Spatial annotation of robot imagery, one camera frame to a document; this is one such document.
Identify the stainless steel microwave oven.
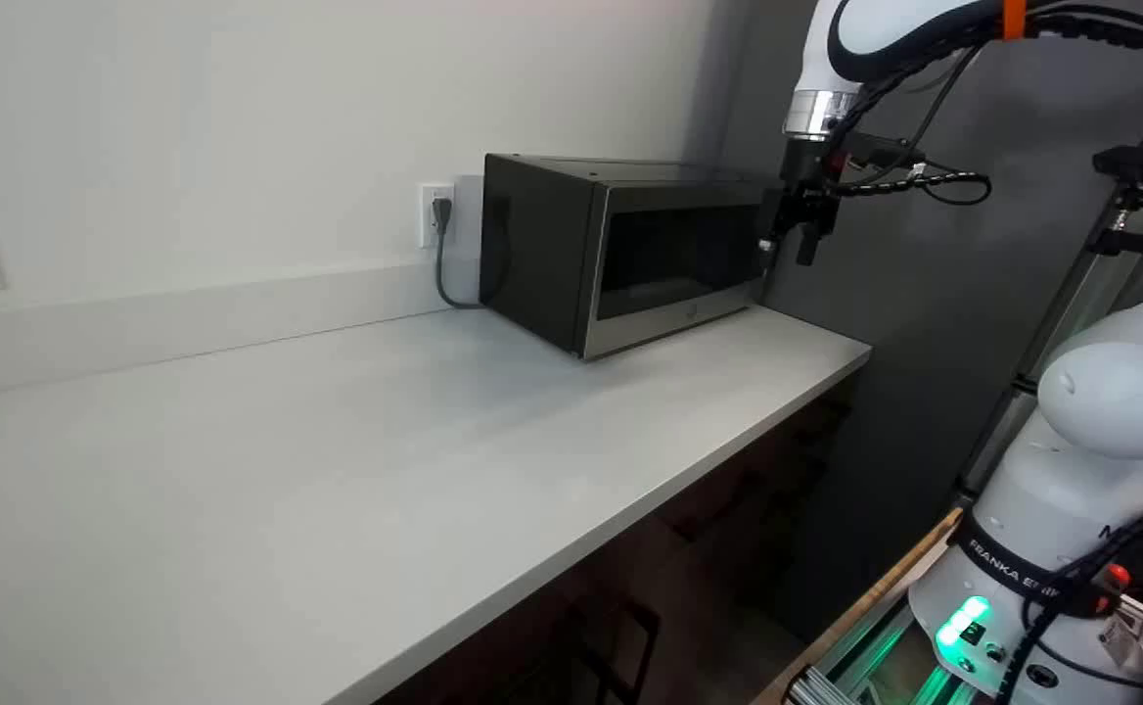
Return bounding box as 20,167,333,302
477,150,776,365

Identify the black tripod stand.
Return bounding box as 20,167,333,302
953,141,1143,502

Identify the dark grey tall panel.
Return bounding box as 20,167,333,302
683,0,1143,645

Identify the black camera cable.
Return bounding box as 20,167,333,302
837,156,999,210

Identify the aluminium cart frame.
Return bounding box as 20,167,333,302
787,611,994,705

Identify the white backsplash strip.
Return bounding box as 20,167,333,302
0,252,483,404

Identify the black base cable bundle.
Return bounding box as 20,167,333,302
957,472,1143,705

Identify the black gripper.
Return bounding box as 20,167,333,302
759,135,848,269

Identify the wooden cart board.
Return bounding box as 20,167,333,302
747,505,971,705

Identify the dark wood base cabinet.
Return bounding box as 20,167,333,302
370,369,863,705

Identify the black braided arm cable bundle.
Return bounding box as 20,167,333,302
841,0,1143,84

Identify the black microwave power cord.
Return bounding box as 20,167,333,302
425,189,490,316

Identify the white wall outlet with plug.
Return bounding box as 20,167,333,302
409,175,463,252

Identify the black cabinet handle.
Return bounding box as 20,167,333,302
575,599,665,705

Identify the microwave door with dark window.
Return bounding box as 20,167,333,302
584,178,772,361

